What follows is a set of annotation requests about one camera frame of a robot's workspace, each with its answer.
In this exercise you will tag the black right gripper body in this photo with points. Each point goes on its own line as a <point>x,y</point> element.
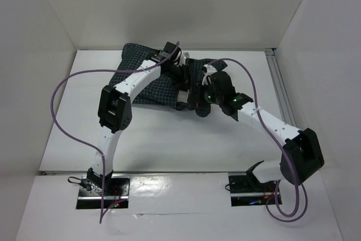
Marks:
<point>196,99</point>

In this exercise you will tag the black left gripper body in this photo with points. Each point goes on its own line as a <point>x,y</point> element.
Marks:
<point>179,74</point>

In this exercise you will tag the cream white pillow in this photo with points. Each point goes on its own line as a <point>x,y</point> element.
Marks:
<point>182,97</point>

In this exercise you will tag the dark checkered pillowcase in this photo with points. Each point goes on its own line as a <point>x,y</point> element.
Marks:
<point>163,77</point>

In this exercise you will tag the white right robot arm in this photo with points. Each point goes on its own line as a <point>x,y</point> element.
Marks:
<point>301,153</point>

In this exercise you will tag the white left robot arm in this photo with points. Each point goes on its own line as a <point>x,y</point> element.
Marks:
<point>115,111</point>

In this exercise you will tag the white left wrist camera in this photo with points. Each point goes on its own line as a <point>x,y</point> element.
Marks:
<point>181,58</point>

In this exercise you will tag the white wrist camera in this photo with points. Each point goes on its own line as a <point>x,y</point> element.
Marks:
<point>207,70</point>
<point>181,58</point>

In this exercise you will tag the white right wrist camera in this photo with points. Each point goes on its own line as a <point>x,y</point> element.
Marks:
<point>207,70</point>

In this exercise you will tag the aluminium frame rail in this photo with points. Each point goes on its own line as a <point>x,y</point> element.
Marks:
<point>280,90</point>

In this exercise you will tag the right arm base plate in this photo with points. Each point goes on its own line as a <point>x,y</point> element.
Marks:
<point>247,191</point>

